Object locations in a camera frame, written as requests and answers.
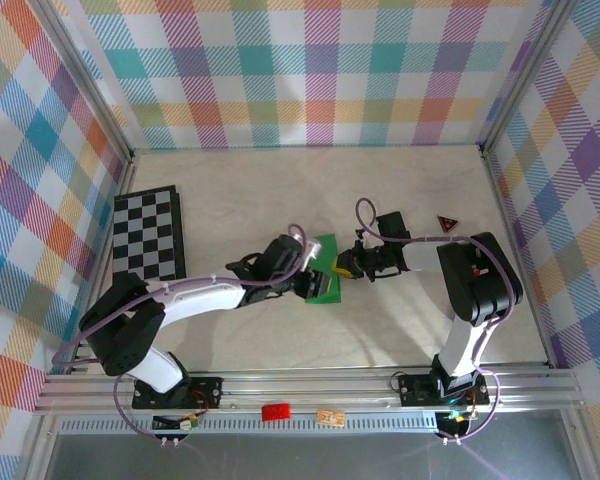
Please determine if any green paper sheet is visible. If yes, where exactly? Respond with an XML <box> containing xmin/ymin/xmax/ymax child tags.
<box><xmin>303</xmin><ymin>233</ymin><xmax>343</xmax><ymax>305</ymax></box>

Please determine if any red plastic block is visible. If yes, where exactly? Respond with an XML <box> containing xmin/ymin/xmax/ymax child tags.
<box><xmin>261</xmin><ymin>402</ymin><xmax>292</xmax><ymax>422</ymax></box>

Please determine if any black grey chessboard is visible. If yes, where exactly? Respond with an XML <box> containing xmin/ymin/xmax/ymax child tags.
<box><xmin>112</xmin><ymin>184</ymin><xmax>188</xmax><ymax>284</ymax></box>

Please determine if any wide aluminium base rail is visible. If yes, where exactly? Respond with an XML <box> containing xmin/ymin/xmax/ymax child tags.
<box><xmin>33</xmin><ymin>368</ymin><xmax>585</xmax><ymax>416</ymax></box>

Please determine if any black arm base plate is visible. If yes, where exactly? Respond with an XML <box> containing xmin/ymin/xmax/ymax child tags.
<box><xmin>131</xmin><ymin>375</ymin><xmax>225</xmax><ymax>412</ymax></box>
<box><xmin>397</xmin><ymin>372</ymin><xmax>492</xmax><ymax>407</ymax></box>

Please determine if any aluminium side rail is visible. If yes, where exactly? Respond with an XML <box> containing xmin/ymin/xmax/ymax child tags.
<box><xmin>65</xmin><ymin>152</ymin><xmax>139</xmax><ymax>375</ymax></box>
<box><xmin>479</xmin><ymin>147</ymin><xmax>556</xmax><ymax>371</ymax></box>

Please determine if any grey slotted cable duct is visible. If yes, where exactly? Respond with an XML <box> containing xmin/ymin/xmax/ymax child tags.
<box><xmin>58</xmin><ymin>413</ymin><xmax>444</xmax><ymax>436</ymax></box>

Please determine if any purple cable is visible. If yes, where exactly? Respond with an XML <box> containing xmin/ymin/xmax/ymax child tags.
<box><xmin>354</xmin><ymin>197</ymin><xmax>514</xmax><ymax>445</ymax></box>
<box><xmin>52</xmin><ymin>223</ymin><xmax>312</xmax><ymax>445</ymax></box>

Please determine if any aluminium frame post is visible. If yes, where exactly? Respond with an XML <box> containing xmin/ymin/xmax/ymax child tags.
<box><xmin>27</xmin><ymin>0</ymin><xmax>137</xmax><ymax>166</ymax></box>
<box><xmin>476</xmin><ymin>0</ymin><xmax>580</xmax><ymax>157</ymax></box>

